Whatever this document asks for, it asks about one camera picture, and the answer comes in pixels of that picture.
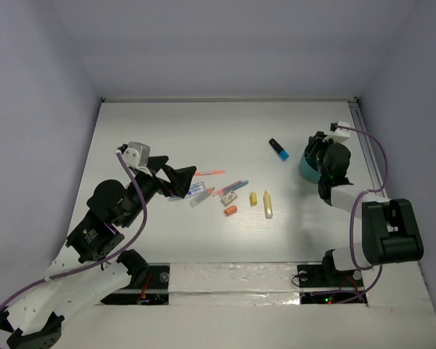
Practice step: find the blue thin pen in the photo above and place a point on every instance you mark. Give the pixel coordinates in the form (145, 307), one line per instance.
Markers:
(237, 186)

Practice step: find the white eraser box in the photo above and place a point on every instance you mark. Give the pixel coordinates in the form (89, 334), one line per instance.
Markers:
(228, 198)

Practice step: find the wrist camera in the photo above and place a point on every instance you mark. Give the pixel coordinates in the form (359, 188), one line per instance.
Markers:
(136, 156)
(340, 132)

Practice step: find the clear uncapped orange highlighter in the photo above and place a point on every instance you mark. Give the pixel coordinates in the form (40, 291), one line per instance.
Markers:
(201, 197)

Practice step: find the clear uncapped yellow highlighter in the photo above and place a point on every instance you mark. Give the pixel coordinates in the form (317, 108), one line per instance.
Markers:
(267, 205)

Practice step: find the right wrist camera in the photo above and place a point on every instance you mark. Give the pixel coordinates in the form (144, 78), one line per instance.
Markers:
(340, 132)

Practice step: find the clear spray bottle blue cap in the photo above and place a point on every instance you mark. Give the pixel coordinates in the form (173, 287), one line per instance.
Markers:
(194, 190)

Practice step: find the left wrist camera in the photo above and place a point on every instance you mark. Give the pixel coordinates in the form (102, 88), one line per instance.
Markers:
(136, 156)

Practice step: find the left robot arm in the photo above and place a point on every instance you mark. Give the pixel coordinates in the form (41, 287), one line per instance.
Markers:
(94, 261)

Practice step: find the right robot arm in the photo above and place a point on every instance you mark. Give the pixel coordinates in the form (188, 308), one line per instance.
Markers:
(381, 230)

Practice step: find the orange highlighter cap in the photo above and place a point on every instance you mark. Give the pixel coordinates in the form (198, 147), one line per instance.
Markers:
(230, 210)

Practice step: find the pink orange thin pen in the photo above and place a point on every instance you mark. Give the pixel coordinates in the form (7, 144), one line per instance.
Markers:
(208, 173)

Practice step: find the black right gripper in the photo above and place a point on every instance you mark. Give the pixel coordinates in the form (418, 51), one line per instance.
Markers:
(315, 142)

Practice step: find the yellow highlighter cap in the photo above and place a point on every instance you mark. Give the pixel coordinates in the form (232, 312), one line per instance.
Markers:
(253, 199)

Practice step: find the teal round pen holder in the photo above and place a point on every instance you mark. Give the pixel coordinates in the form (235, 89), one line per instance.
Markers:
(308, 165)

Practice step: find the blue capped black highlighter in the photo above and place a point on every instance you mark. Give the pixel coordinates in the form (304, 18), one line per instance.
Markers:
(281, 152)

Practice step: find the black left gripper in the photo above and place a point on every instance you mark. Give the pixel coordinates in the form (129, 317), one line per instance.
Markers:
(158, 175)

